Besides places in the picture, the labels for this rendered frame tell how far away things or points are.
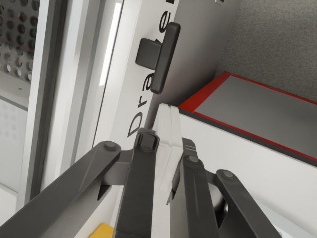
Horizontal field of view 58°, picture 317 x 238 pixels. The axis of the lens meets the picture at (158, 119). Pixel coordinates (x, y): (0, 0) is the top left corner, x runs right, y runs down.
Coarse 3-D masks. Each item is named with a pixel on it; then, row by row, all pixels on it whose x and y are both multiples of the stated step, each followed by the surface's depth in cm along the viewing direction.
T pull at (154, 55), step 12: (168, 24) 28; (168, 36) 28; (144, 48) 29; (156, 48) 29; (168, 48) 28; (144, 60) 30; (156, 60) 29; (168, 60) 29; (156, 72) 29; (156, 84) 30
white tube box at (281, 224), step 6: (258, 204) 44; (264, 204) 45; (264, 210) 43; (270, 210) 44; (270, 216) 43; (276, 216) 43; (282, 216) 44; (276, 222) 42; (282, 222) 43; (288, 222) 43; (276, 228) 42; (282, 228) 41; (288, 228) 42; (294, 228) 43; (300, 228) 44; (282, 234) 41; (288, 234) 41; (294, 234) 41; (300, 234) 42; (306, 234) 43
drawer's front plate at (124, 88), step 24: (144, 0) 27; (120, 24) 28; (144, 24) 29; (120, 48) 28; (120, 72) 29; (144, 72) 34; (120, 96) 30; (144, 96) 37; (120, 120) 33; (144, 120) 41; (120, 144) 36
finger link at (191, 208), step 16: (192, 160) 15; (192, 176) 14; (176, 192) 14; (192, 192) 13; (208, 192) 13; (176, 208) 13; (192, 208) 12; (208, 208) 12; (176, 224) 12; (192, 224) 11; (208, 224) 11
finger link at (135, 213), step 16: (144, 144) 15; (144, 160) 14; (128, 176) 12; (144, 176) 13; (128, 192) 11; (144, 192) 12; (128, 208) 11; (144, 208) 11; (128, 224) 10; (144, 224) 10
